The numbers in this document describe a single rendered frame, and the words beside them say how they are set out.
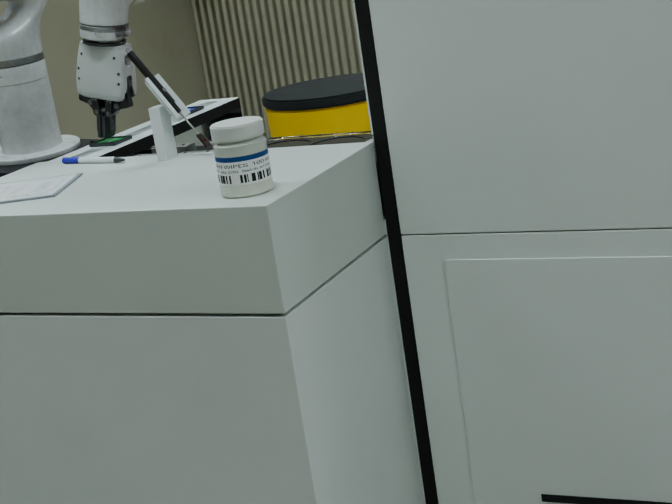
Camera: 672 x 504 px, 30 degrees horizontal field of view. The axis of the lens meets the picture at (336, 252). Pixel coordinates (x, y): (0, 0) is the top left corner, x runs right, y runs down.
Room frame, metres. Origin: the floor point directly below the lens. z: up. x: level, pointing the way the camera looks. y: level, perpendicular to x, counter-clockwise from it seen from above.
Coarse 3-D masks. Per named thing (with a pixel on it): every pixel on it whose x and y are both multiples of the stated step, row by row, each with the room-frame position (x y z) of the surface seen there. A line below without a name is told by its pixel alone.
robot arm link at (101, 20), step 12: (84, 0) 2.19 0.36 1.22; (96, 0) 2.17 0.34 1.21; (108, 0) 2.18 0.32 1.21; (120, 0) 2.19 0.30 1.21; (132, 0) 2.23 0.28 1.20; (84, 12) 2.19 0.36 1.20; (96, 12) 2.18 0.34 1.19; (108, 12) 2.18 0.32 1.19; (120, 12) 2.19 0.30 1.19; (84, 24) 2.19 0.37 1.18; (96, 24) 2.18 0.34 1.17; (108, 24) 2.18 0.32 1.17; (120, 24) 2.19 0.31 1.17
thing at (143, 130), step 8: (192, 104) 2.57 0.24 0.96; (200, 104) 2.55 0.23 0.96; (208, 104) 2.56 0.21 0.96; (216, 104) 2.51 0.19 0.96; (200, 112) 2.44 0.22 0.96; (184, 120) 2.38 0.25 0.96; (136, 128) 2.36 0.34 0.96; (144, 128) 2.36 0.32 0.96; (136, 136) 2.26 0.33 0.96; (144, 136) 2.25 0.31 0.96; (120, 144) 2.20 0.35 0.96; (72, 152) 2.20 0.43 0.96; (80, 152) 2.18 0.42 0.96; (88, 152) 2.19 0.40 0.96; (96, 152) 2.16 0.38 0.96; (104, 152) 2.14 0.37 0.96; (56, 160) 2.14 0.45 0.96
